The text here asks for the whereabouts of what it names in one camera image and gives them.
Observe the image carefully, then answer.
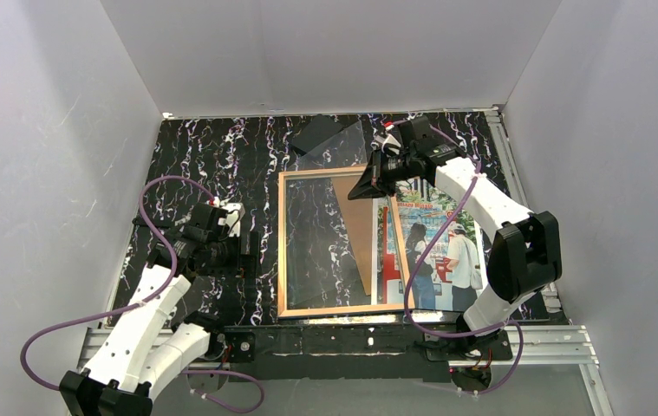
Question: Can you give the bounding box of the black foam block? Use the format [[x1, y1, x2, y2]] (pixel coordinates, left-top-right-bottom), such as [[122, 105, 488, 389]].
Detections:
[[290, 114, 344, 157]]

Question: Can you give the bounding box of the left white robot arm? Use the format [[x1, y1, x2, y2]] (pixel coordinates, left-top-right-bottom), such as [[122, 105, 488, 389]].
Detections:
[[59, 199, 259, 415]]

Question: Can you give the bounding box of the colour photo print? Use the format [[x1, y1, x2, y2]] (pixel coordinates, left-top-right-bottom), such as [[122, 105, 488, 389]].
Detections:
[[369, 179, 487, 311]]

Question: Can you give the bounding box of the clear acrylic sheet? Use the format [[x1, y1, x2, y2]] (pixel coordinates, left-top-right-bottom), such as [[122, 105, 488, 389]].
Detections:
[[284, 122, 371, 309]]

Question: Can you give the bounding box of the aluminium rail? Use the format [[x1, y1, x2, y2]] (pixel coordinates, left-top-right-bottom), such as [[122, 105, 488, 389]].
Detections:
[[484, 109, 562, 295], [78, 325, 614, 415]]

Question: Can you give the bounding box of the light wooden picture frame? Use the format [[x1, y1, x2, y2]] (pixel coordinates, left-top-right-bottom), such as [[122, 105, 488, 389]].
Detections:
[[277, 172, 403, 318]]

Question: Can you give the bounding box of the black mounting base plate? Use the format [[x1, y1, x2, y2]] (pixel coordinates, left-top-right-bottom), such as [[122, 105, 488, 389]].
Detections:
[[194, 324, 515, 382]]

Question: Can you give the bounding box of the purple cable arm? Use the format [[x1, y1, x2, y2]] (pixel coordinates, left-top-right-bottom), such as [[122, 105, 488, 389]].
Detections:
[[20, 174, 265, 416], [388, 119, 526, 397]]

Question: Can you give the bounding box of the brown cardboard backing board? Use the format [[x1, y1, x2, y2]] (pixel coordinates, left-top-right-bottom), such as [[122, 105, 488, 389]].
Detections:
[[330, 166, 376, 296]]

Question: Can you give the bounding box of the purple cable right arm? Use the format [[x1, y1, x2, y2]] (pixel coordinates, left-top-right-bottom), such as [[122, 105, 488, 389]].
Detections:
[[388, 119, 526, 397]]

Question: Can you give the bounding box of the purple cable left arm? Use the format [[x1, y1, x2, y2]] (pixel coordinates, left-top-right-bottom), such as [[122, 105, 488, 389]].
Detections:
[[20, 174, 265, 416]]

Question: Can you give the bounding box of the aluminium rail front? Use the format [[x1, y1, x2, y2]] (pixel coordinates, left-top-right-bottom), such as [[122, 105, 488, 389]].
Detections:
[[78, 325, 614, 415]]

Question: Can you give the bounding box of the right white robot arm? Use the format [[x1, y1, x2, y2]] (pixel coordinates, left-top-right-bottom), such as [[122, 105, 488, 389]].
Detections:
[[348, 116, 563, 344]]

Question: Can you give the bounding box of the aluminium rail right side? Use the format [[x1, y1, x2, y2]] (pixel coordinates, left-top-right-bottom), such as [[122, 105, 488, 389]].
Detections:
[[484, 109, 562, 295]]

